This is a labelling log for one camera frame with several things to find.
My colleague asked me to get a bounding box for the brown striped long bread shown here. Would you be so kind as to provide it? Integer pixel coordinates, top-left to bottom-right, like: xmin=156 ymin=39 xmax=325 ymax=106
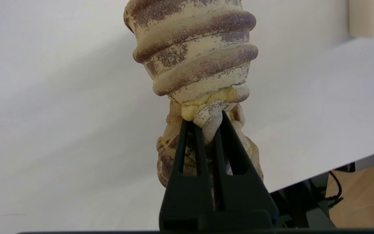
xmin=123 ymin=0 xmax=264 ymax=189

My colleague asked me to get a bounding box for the thin black cable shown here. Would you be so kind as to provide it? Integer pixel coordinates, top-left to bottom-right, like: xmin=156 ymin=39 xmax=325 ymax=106
xmin=326 ymin=170 xmax=344 ymax=208

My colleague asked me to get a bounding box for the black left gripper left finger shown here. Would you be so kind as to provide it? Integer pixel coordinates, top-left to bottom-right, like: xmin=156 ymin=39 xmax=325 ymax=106
xmin=159 ymin=119 xmax=215 ymax=230

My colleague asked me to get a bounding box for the black metal frame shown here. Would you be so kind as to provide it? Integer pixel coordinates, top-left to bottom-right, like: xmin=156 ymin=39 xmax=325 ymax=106
xmin=270 ymin=153 xmax=374 ymax=229

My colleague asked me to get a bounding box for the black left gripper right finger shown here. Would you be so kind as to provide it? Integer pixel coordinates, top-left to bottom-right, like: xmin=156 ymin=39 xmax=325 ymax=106
xmin=214 ymin=110 xmax=279 ymax=230

